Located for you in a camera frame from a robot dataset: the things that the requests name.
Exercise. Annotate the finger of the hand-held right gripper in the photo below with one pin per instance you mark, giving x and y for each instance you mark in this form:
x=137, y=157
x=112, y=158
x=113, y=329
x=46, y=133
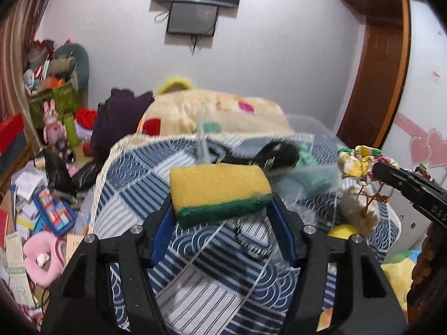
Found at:
x=394, y=178

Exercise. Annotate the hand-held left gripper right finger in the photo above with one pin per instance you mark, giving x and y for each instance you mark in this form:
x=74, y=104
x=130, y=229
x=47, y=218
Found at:
x=283, y=232

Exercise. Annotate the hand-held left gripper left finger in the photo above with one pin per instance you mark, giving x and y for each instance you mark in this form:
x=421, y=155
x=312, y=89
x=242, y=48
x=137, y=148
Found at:
x=161, y=228

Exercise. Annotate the floral fabric scrunchie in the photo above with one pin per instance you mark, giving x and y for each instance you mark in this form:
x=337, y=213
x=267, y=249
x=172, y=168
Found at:
x=356, y=162

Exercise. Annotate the yellow and green sponge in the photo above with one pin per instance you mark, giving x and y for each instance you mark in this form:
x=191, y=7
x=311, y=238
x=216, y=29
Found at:
x=218, y=188

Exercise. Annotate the clear plastic storage box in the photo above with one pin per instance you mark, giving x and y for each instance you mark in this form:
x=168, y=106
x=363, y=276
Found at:
x=314, y=125

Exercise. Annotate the person's right forearm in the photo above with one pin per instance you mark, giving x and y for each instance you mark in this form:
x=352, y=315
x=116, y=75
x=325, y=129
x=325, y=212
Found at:
x=429, y=286

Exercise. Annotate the blue patterned quilt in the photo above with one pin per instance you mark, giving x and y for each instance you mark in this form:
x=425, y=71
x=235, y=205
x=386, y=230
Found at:
x=139, y=181

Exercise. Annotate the yellow ball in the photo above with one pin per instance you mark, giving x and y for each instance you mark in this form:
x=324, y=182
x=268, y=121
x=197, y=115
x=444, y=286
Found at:
x=344, y=232

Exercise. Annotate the green cloth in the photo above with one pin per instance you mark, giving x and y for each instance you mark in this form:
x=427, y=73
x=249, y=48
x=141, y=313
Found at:
x=316, y=176

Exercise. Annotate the black hairbrush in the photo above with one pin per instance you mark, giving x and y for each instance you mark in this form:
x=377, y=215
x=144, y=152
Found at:
x=276, y=155

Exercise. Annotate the yellow plush toy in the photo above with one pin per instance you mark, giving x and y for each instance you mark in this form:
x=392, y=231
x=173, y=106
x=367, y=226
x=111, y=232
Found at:
x=401, y=275

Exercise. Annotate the white wardrobe door with hearts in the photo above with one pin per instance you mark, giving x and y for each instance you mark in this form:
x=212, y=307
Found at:
x=426, y=94

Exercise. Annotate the colourful picture book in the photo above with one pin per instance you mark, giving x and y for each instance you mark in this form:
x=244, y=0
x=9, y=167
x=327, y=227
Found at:
x=54, y=213

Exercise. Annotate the black plastic bag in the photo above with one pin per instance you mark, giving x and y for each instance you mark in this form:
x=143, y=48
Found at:
x=61, y=176

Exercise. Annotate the dark purple cloth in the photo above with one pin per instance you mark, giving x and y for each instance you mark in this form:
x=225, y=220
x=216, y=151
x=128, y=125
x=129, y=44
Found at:
x=118, y=118

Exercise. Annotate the pink plush slipper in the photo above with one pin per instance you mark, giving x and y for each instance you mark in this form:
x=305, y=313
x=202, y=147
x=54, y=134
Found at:
x=38, y=251

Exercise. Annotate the cream polka dot blanket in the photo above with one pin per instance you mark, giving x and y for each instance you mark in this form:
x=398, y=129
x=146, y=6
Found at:
x=209, y=111

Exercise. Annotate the red plush item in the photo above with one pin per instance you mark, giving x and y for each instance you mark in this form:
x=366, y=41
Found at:
x=85, y=117

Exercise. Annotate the pink bunny doll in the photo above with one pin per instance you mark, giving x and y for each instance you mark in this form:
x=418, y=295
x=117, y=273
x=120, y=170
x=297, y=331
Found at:
x=54, y=127

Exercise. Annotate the green cardboard box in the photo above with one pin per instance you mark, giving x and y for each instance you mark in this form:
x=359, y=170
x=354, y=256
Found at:
x=59, y=99

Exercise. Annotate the red box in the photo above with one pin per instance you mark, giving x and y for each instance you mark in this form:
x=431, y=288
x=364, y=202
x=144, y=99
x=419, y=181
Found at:
x=10, y=132

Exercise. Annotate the grey-green neck pillow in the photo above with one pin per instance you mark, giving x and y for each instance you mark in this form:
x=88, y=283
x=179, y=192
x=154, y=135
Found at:
x=78, y=62

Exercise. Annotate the striped curtain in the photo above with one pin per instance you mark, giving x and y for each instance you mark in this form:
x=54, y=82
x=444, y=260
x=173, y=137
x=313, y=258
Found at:
x=17, y=59

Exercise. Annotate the wooden wardrobe frame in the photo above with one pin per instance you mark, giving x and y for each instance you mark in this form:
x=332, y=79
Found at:
x=380, y=59

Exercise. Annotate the small wall screen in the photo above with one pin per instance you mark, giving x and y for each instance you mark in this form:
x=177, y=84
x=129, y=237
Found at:
x=192, y=17

